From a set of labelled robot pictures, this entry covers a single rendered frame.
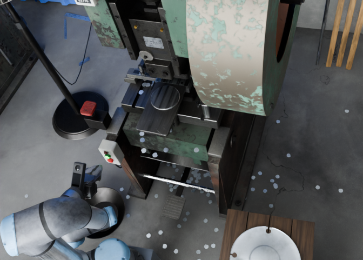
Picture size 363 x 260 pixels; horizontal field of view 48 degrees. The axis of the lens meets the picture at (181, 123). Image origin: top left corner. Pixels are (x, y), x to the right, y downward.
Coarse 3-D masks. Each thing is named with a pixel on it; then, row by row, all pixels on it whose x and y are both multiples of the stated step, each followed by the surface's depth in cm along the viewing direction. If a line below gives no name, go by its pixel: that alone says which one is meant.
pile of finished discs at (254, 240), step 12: (252, 228) 179; (264, 228) 178; (240, 240) 177; (252, 240) 176; (264, 240) 176; (276, 240) 175; (288, 240) 174; (240, 252) 174; (252, 252) 173; (264, 252) 172; (276, 252) 171; (288, 252) 171
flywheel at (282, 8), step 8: (280, 0) 118; (288, 0) 117; (296, 0) 116; (304, 0) 120; (280, 8) 147; (288, 8) 149; (280, 16) 147; (280, 24) 147; (280, 32) 146; (280, 40) 145; (280, 48) 147
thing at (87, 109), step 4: (84, 104) 179; (88, 104) 179; (92, 104) 179; (96, 104) 179; (84, 108) 178; (88, 108) 178; (92, 108) 178; (80, 112) 178; (84, 112) 177; (88, 112) 177; (92, 112) 177
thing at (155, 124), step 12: (156, 84) 176; (168, 84) 175; (156, 96) 172; (168, 96) 171; (180, 96) 171; (144, 108) 170; (156, 108) 169; (168, 108) 168; (144, 120) 167; (156, 120) 166; (168, 120) 165; (156, 132) 163; (168, 132) 162
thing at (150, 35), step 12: (132, 12) 145; (144, 12) 144; (156, 12) 142; (132, 24) 145; (144, 24) 143; (156, 24) 141; (144, 36) 149; (156, 36) 147; (144, 48) 155; (156, 48) 152; (168, 48) 150; (144, 60) 161; (156, 60) 157; (168, 60) 156; (156, 72) 160; (168, 72) 157; (180, 72) 161
